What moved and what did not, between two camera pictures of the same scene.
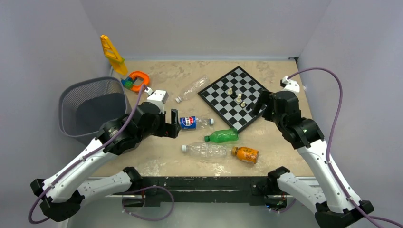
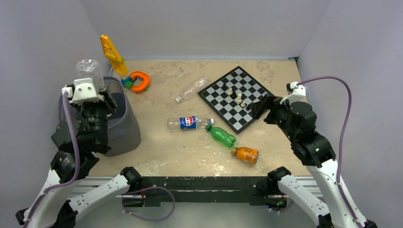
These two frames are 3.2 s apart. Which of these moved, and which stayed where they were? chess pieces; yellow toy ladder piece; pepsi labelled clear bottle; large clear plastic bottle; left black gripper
Moved: large clear plastic bottle; left black gripper
Stayed: yellow toy ladder piece; chess pieces; pepsi labelled clear bottle
